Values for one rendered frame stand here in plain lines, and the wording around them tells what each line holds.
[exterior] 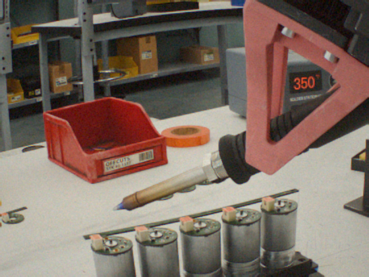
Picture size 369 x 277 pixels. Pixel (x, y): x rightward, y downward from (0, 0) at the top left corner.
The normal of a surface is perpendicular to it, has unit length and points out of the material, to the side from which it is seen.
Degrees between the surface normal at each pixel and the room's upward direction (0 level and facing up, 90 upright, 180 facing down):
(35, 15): 90
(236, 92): 90
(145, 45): 90
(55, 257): 0
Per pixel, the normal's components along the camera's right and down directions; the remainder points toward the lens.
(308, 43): -0.36, 0.27
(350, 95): -0.47, 0.55
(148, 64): 0.64, 0.17
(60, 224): -0.06, -0.96
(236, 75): -0.92, 0.15
